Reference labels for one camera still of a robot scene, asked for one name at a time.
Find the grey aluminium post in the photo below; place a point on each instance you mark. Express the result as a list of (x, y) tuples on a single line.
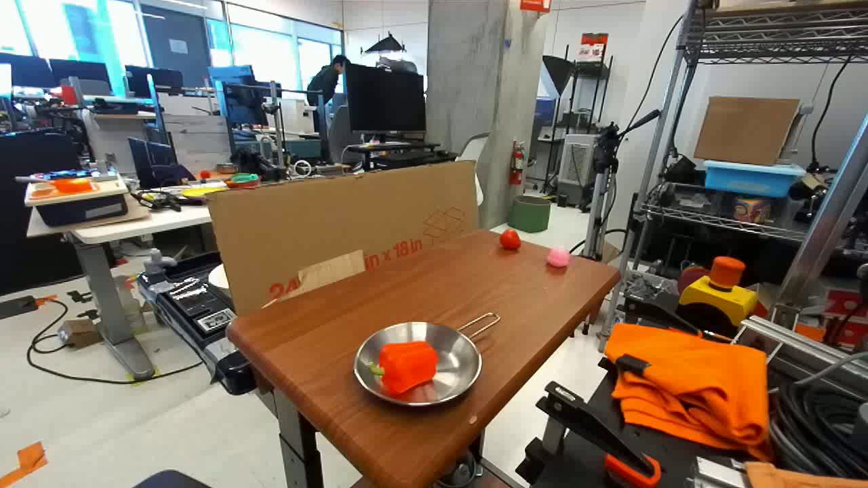
[(822, 217)]

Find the person in dark clothes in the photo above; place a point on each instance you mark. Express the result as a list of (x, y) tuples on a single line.
[(323, 83)]

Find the black camera stand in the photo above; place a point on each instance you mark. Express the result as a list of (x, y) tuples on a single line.
[(601, 173)]

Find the grey box with orange object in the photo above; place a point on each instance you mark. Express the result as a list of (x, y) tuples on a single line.
[(77, 198)]

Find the aluminium profile rail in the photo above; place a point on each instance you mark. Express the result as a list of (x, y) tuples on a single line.
[(796, 347)]

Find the red fire extinguisher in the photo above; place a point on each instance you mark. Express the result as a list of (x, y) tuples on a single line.
[(515, 164)]

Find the orange toy bell pepper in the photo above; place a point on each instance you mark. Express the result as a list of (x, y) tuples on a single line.
[(405, 366)]

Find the bright orange folded cloth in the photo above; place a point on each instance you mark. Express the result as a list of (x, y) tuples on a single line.
[(686, 388)]

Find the blue plastic bin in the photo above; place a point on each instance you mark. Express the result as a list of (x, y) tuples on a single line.
[(752, 179)]

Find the yellow bowl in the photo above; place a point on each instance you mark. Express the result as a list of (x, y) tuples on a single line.
[(203, 192)]

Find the black computer monitor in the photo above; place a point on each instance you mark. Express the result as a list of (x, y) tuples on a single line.
[(382, 99)]

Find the pink toy ball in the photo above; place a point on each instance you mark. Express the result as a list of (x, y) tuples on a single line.
[(557, 258)]

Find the green bin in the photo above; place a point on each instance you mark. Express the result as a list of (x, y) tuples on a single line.
[(529, 212)]

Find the yellow emergency stop box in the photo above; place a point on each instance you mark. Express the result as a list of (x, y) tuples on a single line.
[(719, 299)]

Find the white desk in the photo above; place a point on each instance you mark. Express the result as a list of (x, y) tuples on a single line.
[(116, 227)]

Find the silver metal pan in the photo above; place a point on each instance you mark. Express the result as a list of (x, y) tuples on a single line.
[(459, 358)]

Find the brown cardboard sheet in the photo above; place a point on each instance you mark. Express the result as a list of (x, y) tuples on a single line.
[(747, 131)]

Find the red toy tomato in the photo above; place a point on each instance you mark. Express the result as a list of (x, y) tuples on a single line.
[(511, 239)]

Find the brown cardboard panel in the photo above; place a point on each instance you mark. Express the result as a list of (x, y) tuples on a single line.
[(341, 217)]

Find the grey office chair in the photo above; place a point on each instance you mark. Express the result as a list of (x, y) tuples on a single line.
[(172, 480)]

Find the black electronics box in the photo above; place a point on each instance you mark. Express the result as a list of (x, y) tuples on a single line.
[(194, 314)]

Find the red and green bowl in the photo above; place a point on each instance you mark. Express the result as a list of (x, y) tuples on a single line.
[(244, 179)]

